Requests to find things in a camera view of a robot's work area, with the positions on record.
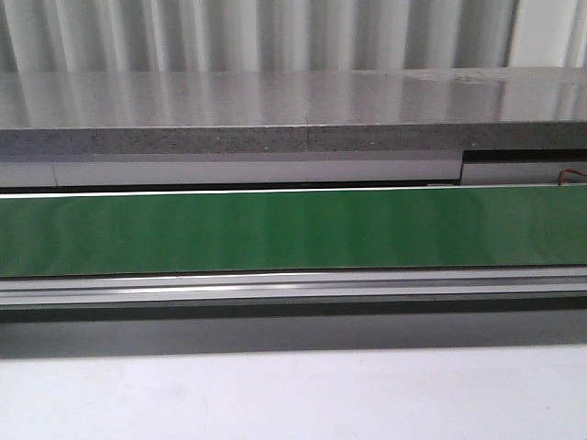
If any grey speckled stone counter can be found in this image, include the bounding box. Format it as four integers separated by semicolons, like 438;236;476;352
1;68;586;156

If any green conveyor belt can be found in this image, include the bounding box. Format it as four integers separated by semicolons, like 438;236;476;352
1;185;586;278

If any white pleated curtain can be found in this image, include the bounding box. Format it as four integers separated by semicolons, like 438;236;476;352
1;1;586;72

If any red black wire pair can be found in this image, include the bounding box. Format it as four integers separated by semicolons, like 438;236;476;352
557;169;587;187

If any aluminium conveyor frame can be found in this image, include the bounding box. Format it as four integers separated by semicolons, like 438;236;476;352
1;266;586;323

